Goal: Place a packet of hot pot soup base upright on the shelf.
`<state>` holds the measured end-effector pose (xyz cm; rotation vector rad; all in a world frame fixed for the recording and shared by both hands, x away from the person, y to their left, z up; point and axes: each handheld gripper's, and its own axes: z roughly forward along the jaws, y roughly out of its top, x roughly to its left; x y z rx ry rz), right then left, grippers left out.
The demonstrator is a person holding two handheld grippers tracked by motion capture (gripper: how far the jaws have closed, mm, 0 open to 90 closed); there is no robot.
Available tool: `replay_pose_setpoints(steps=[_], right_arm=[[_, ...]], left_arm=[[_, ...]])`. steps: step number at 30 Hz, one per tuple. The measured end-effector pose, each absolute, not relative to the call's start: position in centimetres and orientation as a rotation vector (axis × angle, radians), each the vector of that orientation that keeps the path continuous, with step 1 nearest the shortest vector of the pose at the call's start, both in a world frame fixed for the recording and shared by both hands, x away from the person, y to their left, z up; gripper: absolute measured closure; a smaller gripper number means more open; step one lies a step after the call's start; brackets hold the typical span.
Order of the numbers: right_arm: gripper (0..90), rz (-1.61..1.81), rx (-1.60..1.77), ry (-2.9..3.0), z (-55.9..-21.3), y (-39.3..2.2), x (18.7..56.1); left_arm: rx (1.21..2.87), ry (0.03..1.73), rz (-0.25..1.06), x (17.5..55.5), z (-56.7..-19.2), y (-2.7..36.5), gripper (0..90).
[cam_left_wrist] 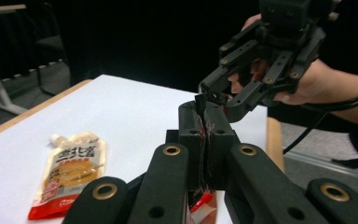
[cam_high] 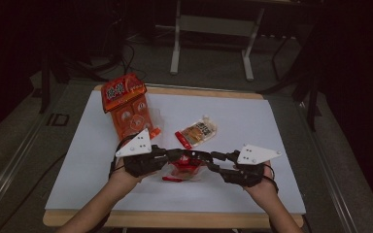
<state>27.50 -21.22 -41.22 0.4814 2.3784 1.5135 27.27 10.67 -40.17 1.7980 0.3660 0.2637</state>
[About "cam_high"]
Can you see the black and red snack packet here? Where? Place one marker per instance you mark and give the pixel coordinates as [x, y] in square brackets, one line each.
[187, 166]

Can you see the black rectangular floor bracket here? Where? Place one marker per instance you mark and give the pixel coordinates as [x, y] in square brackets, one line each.
[58, 119]

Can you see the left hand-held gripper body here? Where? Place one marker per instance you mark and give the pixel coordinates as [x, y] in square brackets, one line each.
[137, 147]

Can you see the person's right hand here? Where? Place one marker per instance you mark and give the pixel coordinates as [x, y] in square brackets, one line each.
[262, 189]

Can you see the white table mat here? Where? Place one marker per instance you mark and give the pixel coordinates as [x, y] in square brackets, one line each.
[239, 113]

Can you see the clear plastic container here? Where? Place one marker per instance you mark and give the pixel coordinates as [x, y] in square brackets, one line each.
[158, 118]

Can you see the person's left hand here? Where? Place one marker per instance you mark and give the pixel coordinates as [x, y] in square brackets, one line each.
[124, 176]

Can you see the white metal stand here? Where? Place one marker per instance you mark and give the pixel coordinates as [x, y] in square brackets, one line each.
[213, 26]

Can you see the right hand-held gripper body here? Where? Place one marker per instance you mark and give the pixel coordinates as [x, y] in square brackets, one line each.
[255, 154]

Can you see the metal floor rail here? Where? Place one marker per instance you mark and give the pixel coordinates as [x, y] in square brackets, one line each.
[330, 161]
[9, 161]

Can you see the black stand leg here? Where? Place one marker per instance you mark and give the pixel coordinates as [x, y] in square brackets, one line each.
[45, 84]
[311, 97]

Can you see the beige and orange snack packet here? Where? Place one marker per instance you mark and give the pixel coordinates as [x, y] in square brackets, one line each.
[196, 132]

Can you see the large orange snack packet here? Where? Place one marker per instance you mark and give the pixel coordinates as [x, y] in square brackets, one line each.
[126, 103]

